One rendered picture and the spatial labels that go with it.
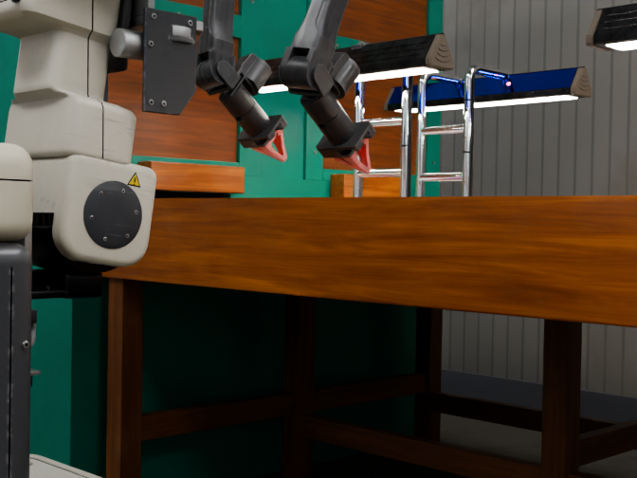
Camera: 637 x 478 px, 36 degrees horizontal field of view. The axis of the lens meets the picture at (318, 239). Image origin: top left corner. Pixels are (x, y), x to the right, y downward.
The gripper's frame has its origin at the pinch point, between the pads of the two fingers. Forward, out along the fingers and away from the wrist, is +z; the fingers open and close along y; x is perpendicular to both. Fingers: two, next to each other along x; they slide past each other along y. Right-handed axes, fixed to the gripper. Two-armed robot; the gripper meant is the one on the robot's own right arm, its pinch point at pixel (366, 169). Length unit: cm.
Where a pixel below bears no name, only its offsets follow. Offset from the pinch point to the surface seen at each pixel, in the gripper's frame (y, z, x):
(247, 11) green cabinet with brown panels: 78, -1, -58
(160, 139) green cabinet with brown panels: 79, 2, -13
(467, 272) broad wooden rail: -32.2, 3.0, 20.4
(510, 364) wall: 90, 186, -72
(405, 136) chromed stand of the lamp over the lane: 21.9, 22.3, -31.8
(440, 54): 0.0, 0.5, -32.6
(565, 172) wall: 69, 137, -129
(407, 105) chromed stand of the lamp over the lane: 21.8, 17.9, -37.3
